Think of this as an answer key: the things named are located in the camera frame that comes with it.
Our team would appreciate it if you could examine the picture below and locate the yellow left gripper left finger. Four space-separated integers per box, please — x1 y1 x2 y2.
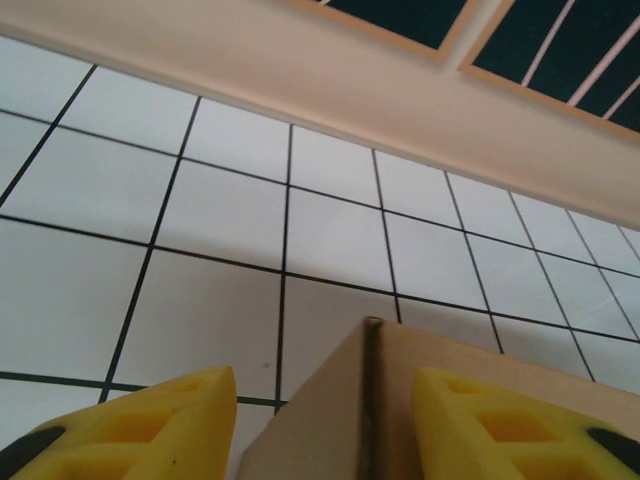
0 365 239 480

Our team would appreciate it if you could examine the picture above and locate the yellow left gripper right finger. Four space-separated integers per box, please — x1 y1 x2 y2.
412 367 640 480

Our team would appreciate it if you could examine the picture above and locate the brown cardboard box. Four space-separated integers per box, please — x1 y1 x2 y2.
239 315 640 480

